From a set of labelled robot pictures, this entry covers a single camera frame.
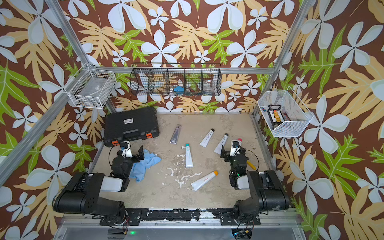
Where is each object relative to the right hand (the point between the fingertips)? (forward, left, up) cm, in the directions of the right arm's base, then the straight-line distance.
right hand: (230, 144), depth 90 cm
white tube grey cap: (+2, +6, -9) cm, 11 cm away
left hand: (0, +59, +1) cm, 59 cm away
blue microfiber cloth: (-13, +56, -8) cm, 58 cm away
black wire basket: (+38, +34, +22) cm, 55 cm away
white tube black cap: (+9, +14, -8) cm, 19 cm away
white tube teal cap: (-6, +26, -8) cm, 28 cm away
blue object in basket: (+33, +32, +17) cm, 49 cm away
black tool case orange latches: (+19, +69, -3) cm, 71 cm away
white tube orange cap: (-19, +18, -10) cm, 27 cm away
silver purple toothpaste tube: (+10, +37, -9) cm, 39 cm away
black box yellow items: (+10, -24, +16) cm, 31 cm away
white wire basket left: (+24, +84, +25) cm, 91 cm away
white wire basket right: (+10, -30, +16) cm, 35 cm away
